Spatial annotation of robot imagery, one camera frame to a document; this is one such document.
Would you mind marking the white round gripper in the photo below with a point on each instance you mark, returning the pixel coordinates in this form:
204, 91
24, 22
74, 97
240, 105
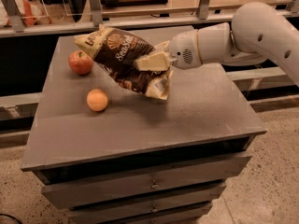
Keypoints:
183, 50

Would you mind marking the brown chip bag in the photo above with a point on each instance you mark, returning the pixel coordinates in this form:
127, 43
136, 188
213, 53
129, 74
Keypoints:
115, 51

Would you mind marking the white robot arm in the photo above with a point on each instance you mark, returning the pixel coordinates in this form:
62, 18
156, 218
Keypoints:
256, 33

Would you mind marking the orange white bag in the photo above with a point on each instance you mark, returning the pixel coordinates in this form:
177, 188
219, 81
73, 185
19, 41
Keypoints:
30, 14

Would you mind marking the orange fruit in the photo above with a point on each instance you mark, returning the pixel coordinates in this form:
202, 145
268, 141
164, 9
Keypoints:
97, 100

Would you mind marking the red apple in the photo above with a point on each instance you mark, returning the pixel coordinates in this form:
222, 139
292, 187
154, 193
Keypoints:
80, 63

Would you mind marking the grey drawer cabinet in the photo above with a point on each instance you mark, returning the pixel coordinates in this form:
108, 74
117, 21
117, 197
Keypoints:
140, 160

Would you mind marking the metal railing frame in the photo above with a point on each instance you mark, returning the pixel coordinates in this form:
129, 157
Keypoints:
84, 16

